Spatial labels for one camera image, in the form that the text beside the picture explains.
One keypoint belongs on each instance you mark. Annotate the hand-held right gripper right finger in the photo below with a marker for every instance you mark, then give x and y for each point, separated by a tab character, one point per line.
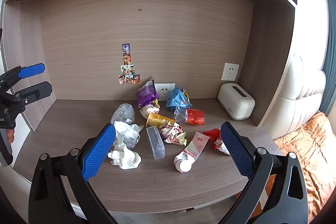
236	151

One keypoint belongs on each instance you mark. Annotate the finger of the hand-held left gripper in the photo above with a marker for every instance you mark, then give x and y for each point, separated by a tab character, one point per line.
31	70
38	90

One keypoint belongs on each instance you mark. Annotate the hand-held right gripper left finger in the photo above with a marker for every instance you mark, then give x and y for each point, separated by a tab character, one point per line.
99	151

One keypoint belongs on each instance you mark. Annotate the clear plastic bag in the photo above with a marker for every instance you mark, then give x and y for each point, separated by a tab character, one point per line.
122	113

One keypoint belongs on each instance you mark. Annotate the orange paper cup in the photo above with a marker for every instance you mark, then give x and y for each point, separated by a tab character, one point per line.
157	119

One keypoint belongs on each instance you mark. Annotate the person's left hand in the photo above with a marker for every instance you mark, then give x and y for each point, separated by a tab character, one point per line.
10	136

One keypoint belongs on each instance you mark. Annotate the red snack wrapper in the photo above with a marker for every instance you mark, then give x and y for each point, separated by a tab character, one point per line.
214	137

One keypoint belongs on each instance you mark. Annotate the crumpled white tissue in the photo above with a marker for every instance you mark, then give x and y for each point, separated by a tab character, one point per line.
126	158
123	130

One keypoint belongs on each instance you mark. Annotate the white pink tube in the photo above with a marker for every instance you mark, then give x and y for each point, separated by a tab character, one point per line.
193	148

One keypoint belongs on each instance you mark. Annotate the white slotted box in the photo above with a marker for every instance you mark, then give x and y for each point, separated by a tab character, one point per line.
236	102

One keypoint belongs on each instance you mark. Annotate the orange red packet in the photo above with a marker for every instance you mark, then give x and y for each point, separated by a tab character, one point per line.
195	117

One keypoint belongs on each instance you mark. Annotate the clear plastic box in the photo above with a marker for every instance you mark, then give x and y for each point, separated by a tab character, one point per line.
155	144

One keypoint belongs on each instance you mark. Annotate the small crumpled white wrapper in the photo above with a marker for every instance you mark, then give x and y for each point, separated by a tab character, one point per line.
147	110

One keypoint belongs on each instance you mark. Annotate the clear plastic wrapper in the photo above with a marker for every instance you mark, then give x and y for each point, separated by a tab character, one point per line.
181	115

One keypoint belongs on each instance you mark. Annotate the crumpled red white wrapper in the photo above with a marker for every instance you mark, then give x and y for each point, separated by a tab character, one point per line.
172	133

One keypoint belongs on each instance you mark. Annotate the purple snack bag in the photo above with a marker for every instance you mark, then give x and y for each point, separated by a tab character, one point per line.
147	94

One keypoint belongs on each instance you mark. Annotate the bed with orange cover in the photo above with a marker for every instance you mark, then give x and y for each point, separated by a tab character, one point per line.
315	155

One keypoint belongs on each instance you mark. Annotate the blue snack bag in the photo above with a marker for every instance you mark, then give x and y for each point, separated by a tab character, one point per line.
177	99

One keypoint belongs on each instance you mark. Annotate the white padded headboard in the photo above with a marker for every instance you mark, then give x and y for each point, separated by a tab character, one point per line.
296	98

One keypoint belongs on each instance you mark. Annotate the cluster of picture stickers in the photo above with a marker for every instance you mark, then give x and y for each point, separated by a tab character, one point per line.
127	70

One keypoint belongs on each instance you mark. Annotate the white wall socket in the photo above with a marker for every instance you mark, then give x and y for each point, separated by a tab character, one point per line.
230	71
166	91

